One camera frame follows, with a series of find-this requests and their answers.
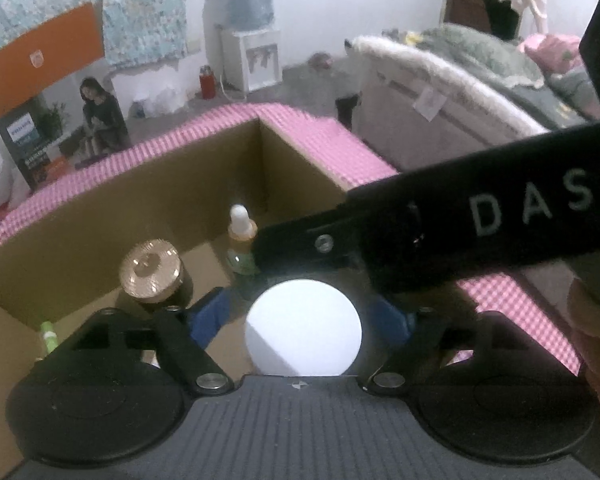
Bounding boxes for white supplement bottle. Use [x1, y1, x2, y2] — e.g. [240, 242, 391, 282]
[245, 277, 365, 377]

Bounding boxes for red checkered tablecloth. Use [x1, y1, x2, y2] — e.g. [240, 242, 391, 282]
[0, 102, 581, 376]

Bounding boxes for white power cable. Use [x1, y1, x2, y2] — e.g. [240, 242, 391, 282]
[219, 72, 246, 101]

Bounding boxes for green tube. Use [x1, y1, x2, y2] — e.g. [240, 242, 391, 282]
[39, 321, 60, 358]

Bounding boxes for pink pillow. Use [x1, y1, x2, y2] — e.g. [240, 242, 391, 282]
[517, 34, 588, 78]

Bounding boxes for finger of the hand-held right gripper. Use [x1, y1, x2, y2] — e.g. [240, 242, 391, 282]
[252, 205, 368, 293]

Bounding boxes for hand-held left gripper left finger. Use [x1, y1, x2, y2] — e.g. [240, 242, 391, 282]
[67, 287, 233, 396]

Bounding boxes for white water dispenser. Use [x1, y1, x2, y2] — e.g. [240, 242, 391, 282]
[220, 25, 283, 93]

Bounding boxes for dark jar with gold lid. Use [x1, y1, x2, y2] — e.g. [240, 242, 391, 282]
[119, 240, 195, 313]

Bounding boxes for green blanket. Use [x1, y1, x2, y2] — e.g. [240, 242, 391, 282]
[415, 22, 600, 131]

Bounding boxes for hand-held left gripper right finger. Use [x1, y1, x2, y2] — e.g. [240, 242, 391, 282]
[361, 292, 523, 396]

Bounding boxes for red bottle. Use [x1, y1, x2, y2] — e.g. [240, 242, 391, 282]
[199, 65, 217, 100]

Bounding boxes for brown cardboard box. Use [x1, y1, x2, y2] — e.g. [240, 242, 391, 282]
[0, 117, 353, 480]

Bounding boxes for teal floral cloth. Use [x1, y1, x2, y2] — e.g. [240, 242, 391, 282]
[0, 0, 208, 68]

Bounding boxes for green dropper bottle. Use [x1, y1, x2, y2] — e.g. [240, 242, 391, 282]
[226, 203, 260, 276]

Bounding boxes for orange printed product box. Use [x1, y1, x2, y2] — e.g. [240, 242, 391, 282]
[0, 0, 133, 193]

